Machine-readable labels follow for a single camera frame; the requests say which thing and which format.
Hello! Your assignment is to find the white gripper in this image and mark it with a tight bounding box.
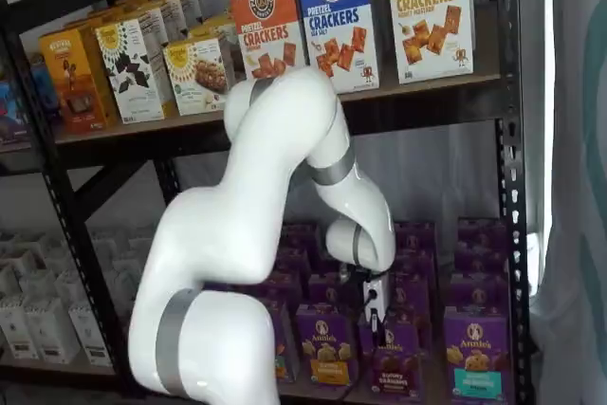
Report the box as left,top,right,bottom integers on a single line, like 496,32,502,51
362,273,392,345

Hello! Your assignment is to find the purple Annie's box brown label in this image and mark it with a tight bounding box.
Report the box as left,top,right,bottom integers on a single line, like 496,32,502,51
386,271,432,330
393,219,436,250
393,246,436,278
359,313,422,397

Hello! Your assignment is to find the purple Annie's box orange label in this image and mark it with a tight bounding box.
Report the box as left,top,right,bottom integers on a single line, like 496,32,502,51
306,271,355,307
295,303,360,388

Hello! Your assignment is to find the purple Annie's box green label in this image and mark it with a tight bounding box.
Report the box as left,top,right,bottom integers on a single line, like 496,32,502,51
283,222,329,254
258,271,304,305
270,299,299,383
273,247,314,278

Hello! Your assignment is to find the purple Annie's box teal label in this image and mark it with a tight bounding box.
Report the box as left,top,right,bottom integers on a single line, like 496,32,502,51
453,243,509,278
456,216,507,249
443,305,512,402
449,271,507,314

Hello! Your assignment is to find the black metal shelf rack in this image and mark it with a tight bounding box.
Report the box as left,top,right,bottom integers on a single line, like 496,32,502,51
0,0,535,405
0,129,124,405

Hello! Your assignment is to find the white product box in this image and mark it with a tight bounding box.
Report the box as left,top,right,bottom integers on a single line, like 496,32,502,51
67,303,115,369
24,298,81,364
0,298,40,362
52,267,89,306
0,265,30,303
18,267,61,303

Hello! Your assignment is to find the wooden shelf board under crackers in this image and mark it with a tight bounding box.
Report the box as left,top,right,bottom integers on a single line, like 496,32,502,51
54,72,504,145

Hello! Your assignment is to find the cream Simple Mills bar box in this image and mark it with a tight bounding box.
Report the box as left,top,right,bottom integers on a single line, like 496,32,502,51
188,13,238,46
162,37,234,117

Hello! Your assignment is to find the yellow pretzel crackers box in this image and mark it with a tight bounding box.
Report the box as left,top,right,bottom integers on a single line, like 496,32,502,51
384,0,476,85

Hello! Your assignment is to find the blue pretzel crackers box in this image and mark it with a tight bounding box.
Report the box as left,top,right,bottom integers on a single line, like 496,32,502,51
293,0,381,93

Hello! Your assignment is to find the orange pretzel crackers box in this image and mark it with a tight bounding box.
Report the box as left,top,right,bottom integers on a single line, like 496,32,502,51
228,0,308,83

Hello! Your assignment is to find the white sweet thins box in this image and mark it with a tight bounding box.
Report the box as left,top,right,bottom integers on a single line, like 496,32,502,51
94,15,168,125
137,0,191,46

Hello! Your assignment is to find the orange snack box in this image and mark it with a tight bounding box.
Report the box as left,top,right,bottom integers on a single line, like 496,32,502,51
38,25,120,135
78,0,153,31

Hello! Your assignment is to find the blue snack package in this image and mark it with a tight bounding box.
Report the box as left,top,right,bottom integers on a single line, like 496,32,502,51
0,80,30,144

